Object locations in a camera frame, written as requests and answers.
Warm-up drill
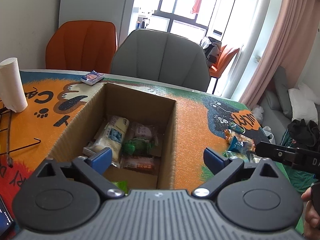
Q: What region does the grey black backpack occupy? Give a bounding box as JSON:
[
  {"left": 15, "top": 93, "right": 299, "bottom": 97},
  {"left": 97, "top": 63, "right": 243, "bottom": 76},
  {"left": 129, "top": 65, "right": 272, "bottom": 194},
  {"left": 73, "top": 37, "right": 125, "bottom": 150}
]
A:
[{"left": 200, "top": 37, "right": 222, "bottom": 64}]

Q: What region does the green sheet on sofa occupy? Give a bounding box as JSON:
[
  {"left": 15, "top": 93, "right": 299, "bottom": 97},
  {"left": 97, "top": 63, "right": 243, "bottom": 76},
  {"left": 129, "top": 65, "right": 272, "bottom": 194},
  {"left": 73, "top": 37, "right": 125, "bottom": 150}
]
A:
[{"left": 280, "top": 129, "right": 317, "bottom": 194}]

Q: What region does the orange chair by window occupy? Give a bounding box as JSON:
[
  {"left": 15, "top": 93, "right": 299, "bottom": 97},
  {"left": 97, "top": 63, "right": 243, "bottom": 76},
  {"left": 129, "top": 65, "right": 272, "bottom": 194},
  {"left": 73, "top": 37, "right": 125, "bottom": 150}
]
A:
[{"left": 209, "top": 45, "right": 240, "bottom": 94}]

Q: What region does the white paper roll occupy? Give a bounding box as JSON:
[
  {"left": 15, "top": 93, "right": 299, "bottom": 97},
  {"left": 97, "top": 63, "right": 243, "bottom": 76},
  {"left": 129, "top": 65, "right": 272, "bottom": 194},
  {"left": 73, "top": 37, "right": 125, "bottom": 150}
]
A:
[{"left": 0, "top": 57, "right": 28, "bottom": 113}]

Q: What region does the grey sofa cushion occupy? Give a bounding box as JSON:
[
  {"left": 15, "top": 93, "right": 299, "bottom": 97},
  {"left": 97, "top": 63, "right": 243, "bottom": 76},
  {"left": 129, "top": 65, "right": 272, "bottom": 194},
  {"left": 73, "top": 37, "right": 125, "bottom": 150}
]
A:
[{"left": 273, "top": 66, "right": 292, "bottom": 119}]

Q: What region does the colourful cat table mat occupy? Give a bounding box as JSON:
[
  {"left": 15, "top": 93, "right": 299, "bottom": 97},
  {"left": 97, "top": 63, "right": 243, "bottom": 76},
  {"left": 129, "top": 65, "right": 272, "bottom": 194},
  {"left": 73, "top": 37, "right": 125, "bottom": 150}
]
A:
[{"left": 0, "top": 70, "right": 301, "bottom": 233}]

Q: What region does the white rice cake pack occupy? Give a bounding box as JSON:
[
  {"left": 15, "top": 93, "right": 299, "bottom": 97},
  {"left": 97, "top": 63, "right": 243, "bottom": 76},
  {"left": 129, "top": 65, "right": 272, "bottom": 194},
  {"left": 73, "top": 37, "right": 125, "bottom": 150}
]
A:
[{"left": 82, "top": 115, "right": 130, "bottom": 167}]

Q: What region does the orange chair near wall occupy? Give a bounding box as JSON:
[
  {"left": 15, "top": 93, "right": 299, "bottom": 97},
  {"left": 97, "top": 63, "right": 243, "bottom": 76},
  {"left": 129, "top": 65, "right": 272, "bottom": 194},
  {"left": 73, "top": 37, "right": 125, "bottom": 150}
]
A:
[{"left": 46, "top": 20, "right": 117, "bottom": 74}]

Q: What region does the grey sofa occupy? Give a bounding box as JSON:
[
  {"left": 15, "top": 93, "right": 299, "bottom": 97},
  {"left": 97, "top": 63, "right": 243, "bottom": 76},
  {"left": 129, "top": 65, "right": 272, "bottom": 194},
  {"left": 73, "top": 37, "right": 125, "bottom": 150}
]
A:
[{"left": 258, "top": 65, "right": 320, "bottom": 193}]

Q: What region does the black clothes pile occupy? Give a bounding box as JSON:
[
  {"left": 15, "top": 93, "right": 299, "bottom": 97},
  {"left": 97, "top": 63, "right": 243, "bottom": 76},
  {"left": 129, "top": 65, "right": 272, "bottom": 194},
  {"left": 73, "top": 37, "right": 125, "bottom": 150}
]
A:
[{"left": 287, "top": 119, "right": 319, "bottom": 151}]

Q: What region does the white plastic bag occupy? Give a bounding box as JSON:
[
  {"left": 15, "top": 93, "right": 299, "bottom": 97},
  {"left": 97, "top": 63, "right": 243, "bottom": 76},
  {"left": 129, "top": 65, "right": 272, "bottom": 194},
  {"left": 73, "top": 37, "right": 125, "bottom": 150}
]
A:
[{"left": 251, "top": 105, "right": 276, "bottom": 144}]

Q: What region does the smartphone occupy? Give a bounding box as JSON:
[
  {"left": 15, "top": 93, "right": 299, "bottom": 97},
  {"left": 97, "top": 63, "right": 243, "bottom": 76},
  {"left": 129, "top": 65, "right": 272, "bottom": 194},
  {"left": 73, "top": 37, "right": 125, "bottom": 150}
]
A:
[{"left": 0, "top": 198, "right": 15, "bottom": 239}]

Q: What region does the white cabinet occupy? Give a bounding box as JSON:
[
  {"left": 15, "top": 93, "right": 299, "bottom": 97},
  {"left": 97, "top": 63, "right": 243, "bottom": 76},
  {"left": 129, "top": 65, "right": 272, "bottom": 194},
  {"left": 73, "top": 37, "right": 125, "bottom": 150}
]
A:
[{"left": 59, "top": 0, "right": 134, "bottom": 45}]

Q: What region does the grey upholstered chair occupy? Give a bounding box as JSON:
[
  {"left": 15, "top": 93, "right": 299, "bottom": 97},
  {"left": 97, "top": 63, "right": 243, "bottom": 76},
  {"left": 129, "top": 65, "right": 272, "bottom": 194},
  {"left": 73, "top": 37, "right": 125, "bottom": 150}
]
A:
[{"left": 111, "top": 29, "right": 210, "bottom": 92}]

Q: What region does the blue small snack packet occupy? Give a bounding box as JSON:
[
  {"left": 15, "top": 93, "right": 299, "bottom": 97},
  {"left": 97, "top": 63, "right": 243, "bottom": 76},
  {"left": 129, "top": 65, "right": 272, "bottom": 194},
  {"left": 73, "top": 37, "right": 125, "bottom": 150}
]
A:
[{"left": 228, "top": 137, "right": 244, "bottom": 153}]

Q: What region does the green snack pouch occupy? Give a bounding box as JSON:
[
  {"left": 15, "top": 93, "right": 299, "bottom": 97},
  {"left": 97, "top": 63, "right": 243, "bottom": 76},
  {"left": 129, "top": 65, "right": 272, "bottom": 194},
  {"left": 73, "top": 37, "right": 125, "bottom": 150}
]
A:
[{"left": 121, "top": 138, "right": 154, "bottom": 156}]

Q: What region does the long biscuit pack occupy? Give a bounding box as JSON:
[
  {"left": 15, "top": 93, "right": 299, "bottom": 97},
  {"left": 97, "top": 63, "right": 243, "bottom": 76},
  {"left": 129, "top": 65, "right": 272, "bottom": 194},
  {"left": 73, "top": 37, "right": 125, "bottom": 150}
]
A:
[{"left": 224, "top": 129, "right": 255, "bottom": 151}]

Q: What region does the blue green plum snack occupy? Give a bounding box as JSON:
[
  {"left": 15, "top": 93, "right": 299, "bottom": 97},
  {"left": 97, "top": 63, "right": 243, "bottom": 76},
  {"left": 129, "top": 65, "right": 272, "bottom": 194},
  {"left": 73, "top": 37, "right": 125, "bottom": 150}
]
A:
[{"left": 228, "top": 122, "right": 246, "bottom": 134}]

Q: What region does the small tissue pack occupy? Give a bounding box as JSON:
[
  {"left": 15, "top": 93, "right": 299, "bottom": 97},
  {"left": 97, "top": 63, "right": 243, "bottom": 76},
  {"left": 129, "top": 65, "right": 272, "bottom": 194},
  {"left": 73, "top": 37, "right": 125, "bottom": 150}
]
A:
[{"left": 80, "top": 70, "right": 104, "bottom": 86}]

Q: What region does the white pillow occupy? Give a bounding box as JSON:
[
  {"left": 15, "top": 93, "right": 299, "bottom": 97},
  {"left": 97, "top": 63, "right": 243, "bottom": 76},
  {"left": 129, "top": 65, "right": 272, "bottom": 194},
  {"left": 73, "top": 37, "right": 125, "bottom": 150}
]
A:
[{"left": 288, "top": 82, "right": 319, "bottom": 124}]

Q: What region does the person's right hand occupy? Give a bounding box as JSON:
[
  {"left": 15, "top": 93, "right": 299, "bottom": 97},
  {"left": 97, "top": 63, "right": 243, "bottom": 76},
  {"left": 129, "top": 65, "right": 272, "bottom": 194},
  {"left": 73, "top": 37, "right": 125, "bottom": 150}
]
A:
[{"left": 301, "top": 188, "right": 320, "bottom": 240}]

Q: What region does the brown cardboard box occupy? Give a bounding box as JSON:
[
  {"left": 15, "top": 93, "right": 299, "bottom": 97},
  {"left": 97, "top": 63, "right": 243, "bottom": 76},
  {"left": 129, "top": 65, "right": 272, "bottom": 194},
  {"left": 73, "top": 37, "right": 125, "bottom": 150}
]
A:
[{"left": 49, "top": 83, "right": 176, "bottom": 189}]

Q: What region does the purple white snack pack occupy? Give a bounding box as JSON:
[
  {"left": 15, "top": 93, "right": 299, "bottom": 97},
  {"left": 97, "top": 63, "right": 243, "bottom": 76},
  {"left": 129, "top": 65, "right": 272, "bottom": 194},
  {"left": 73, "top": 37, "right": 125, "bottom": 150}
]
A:
[{"left": 127, "top": 122, "right": 158, "bottom": 146}]

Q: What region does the pink curtain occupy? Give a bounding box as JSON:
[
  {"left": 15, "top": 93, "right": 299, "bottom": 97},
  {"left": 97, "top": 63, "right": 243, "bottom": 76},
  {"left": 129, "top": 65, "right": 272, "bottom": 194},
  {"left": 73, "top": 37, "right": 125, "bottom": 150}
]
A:
[{"left": 239, "top": 0, "right": 307, "bottom": 107}]

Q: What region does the orange snack pack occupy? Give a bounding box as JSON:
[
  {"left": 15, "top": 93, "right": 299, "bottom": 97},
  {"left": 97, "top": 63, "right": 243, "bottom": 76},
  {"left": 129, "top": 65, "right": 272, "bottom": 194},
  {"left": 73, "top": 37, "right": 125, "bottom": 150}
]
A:
[{"left": 121, "top": 156, "right": 159, "bottom": 173}]

